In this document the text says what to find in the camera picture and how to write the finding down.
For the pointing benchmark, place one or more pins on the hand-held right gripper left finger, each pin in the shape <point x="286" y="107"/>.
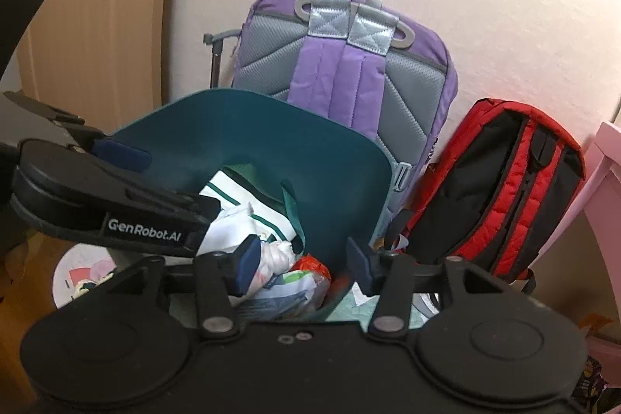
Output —
<point x="248" y="266"/>

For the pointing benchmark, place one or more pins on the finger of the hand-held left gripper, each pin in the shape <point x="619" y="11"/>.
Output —
<point x="126" y="157"/>
<point x="194" y="205"/>

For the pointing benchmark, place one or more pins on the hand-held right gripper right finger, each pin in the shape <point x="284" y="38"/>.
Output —
<point x="361" y="266"/>

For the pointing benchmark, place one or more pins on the green white printed bag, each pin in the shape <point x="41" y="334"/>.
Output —
<point x="237" y="195"/>

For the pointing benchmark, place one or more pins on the red plastic bag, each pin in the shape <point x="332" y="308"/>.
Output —
<point x="310" y="264"/>

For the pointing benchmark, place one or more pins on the clear blue plastic wrapper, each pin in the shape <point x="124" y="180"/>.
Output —
<point x="296" y="293"/>

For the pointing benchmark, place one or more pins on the teal plastic bin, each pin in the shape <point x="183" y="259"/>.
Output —
<point x="291" y="137"/>

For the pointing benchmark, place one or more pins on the teal zigzag quilted blanket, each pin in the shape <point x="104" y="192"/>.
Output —
<point x="349" y="311"/>

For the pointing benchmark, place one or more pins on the red black backpack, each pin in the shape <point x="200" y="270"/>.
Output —
<point x="485" y="200"/>

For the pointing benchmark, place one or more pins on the wooden door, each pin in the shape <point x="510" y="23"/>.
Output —
<point x="97" y="6"/>

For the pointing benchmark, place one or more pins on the purple grey backpack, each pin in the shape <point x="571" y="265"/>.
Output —
<point x="339" y="79"/>

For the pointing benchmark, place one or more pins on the orange plastic object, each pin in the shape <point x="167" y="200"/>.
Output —
<point x="596" y="325"/>

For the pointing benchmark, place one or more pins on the dark patterned bag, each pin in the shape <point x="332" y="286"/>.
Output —
<point x="589" y="377"/>

